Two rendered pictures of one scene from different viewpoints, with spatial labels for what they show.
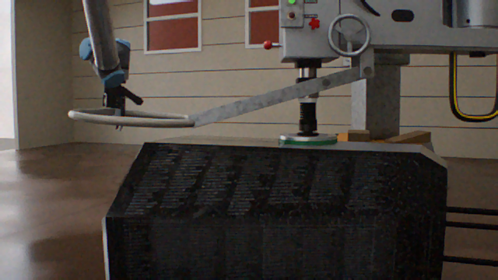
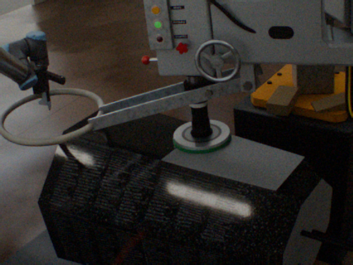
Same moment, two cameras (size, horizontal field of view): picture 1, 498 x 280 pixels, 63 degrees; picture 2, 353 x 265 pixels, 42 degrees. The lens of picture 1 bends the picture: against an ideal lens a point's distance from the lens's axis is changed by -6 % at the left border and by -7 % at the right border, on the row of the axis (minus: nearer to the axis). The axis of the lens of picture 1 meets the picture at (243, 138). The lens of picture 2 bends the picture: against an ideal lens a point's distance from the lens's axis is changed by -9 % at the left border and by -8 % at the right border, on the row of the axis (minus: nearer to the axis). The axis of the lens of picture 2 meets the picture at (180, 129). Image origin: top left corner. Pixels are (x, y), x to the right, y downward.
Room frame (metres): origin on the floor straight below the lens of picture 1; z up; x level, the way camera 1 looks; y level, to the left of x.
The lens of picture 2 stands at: (0.02, -0.63, 1.74)
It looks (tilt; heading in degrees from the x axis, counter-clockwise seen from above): 28 degrees down; 17
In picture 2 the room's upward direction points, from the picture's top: 7 degrees counter-clockwise
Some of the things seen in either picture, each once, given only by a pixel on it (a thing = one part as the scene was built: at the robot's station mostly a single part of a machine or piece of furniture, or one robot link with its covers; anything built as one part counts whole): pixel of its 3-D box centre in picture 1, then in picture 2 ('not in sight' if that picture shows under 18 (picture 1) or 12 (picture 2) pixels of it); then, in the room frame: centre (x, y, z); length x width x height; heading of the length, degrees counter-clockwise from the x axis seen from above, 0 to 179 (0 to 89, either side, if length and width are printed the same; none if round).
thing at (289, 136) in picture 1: (307, 136); (202, 134); (1.60, -0.24, 0.84); 0.21 x 0.21 x 0.01
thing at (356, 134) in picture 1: (358, 136); (283, 100); (1.99, -0.54, 0.81); 0.20 x 0.10 x 0.05; 165
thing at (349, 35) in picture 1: (347, 36); (219, 57); (1.48, -0.36, 1.20); 0.15 x 0.10 x 0.15; 89
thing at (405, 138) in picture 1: (407, 136); (333, 101); (1.98, -0.77, 0.80); 0.20 x 0.10 x 0.05; 105
